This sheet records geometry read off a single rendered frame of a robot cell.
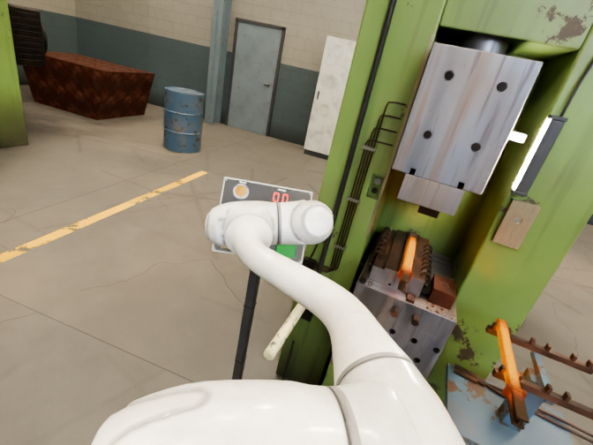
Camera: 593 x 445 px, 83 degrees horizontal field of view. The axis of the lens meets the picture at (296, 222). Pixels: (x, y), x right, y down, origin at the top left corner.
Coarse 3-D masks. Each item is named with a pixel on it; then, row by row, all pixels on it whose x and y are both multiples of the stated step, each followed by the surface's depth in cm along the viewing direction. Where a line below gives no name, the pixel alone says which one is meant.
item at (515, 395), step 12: (504, 324) 115; (504, 336) 109; (504, 348) 104; (504, 360) 100; (516, 372) 95; (516, 384) 91; (516, 396) 87; (516, 408) 83; (516, 420) 83; (528, 420) 81
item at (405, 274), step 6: (414, 240) 155; (408, 246) 148; (414, 246) 149; (408, 252) 143; (408, 258) 138; (408, 264) 133; (402, 270) 127; (408, 270) 128; (402, 276) 122; (408, 276) 123; (402, 282) 120; (408, 282) 119; (402, 288) 121
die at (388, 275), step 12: (384, 240) 155; (396, 240) 156; (408, 240) 156; (420, 240) 160; (396, 252) 145; (420, 252) 149; (384, 264) 135; (396, 264) 135; (420, 264) 139; (372, 276) 135; (384, 276) 133; (396, 276) 131; (420, 276) 130; (396, 288) 132; (408, 288) 131; (420, 288) 129
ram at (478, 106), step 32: (448, 64) 101; (480, 64) 98; (512, 64) 96; (416, 96) 108; (448, 96) 104; (480, 96) 101; (512, 96) 98; (416, 128) 111; (448, 128) 107; (480, 128) 104; (512, 128) 101; (416, 160) 114; (448, 160) 110; (480, 160) 107; (480, 192) 110
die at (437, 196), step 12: (408, 180) 117; (420, 180) 116; (408, 192) 118; (420, 192) 117; (432, 192) 115; (444, 192) 114; (456, 192) 112; (420, 204) 118; (432, 204) 117; (444, 204) 115; (456, 204) 114
